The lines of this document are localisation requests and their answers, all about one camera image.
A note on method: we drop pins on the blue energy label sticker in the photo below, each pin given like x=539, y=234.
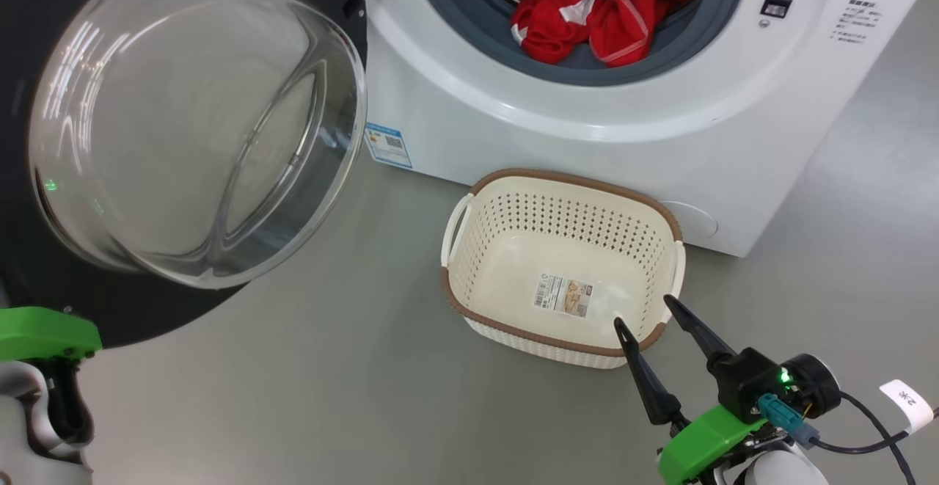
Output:
x=389, y=145

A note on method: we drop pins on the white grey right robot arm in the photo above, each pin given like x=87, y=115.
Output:
x=781, y=470

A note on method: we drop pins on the white front-load washing machine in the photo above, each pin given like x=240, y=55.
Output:
x=513, y=125

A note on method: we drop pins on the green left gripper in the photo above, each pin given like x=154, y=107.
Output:
x=44, y=334

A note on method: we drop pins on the printed paper label with barcode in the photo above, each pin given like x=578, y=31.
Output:
x=563, y=296

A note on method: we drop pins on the red and white garment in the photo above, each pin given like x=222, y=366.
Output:
x=623, y=23

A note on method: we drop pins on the cream perforated laundry basket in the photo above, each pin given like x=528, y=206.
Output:
x=513, y=279

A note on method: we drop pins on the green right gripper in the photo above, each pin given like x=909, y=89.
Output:
x=704, y=441

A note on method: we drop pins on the black round glass washer door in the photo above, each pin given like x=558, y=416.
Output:
x=183, y=140

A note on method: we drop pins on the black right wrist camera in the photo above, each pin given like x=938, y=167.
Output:
x=748, y=382

